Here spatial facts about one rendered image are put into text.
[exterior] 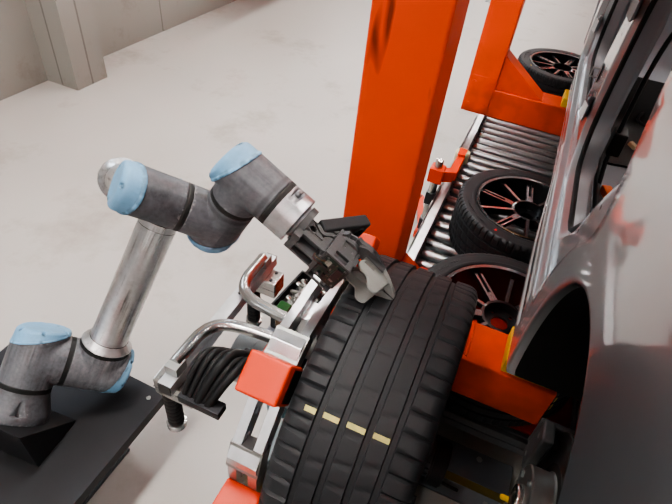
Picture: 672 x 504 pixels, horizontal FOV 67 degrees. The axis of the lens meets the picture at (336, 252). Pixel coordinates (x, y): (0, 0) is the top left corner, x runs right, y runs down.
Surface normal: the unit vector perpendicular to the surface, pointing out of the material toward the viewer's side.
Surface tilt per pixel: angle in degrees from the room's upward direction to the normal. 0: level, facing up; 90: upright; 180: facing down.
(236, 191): 83
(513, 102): 90
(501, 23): 90
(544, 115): 90
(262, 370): 35
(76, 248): 0
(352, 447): 43
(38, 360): 56
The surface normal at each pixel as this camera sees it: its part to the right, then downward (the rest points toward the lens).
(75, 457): 0.10, -0.74
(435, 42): -0.40, 0.59
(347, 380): -0.10, -0.39
